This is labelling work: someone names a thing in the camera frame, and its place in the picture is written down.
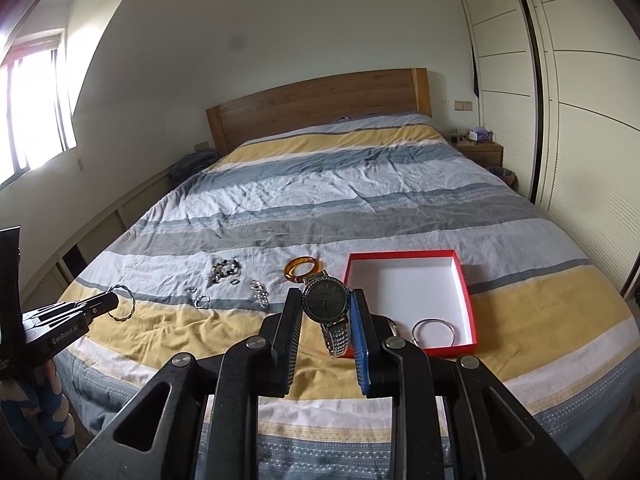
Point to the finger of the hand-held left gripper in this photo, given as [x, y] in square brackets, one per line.
[100, 302]

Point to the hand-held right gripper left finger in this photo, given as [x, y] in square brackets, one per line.
[293, 330]

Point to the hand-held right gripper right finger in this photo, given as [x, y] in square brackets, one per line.
[358, 340]

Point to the silver wristwatch with dark dial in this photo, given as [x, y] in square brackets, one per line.
[325, 300]

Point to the amber resin bangle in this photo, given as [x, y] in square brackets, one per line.
[289, 270]

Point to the red box with white inside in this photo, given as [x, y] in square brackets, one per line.
[400, 285]

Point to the thin silver bangle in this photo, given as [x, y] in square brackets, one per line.
[395, 327]
[433, 319]

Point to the dark blue cloth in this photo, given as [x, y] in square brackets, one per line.
[190, 164]

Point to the window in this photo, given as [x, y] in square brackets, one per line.
[35, 110]

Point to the waste bin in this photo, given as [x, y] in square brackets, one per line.
[505, 176]

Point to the wooden nightstand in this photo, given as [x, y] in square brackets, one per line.
[480, 152]

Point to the wooden headboard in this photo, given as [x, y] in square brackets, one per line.
[310, 100]

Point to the purple box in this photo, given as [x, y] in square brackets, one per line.
[482, 135]

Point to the white wardrobe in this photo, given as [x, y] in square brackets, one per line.
[590, 110]

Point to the wall switch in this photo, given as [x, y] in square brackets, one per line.
[462, 105]

